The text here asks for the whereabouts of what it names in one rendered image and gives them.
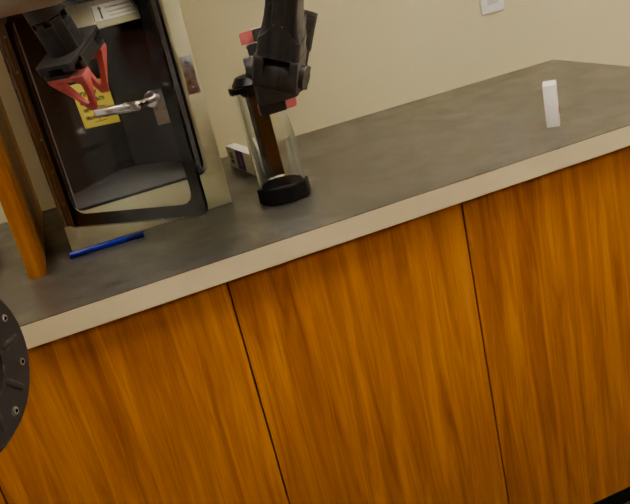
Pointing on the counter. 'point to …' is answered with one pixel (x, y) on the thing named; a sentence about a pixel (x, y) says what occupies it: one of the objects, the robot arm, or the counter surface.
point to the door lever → (127, 106)
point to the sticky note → (92, 110)
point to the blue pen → (106, 244)
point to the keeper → (189, 74)
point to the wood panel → (10, 173)
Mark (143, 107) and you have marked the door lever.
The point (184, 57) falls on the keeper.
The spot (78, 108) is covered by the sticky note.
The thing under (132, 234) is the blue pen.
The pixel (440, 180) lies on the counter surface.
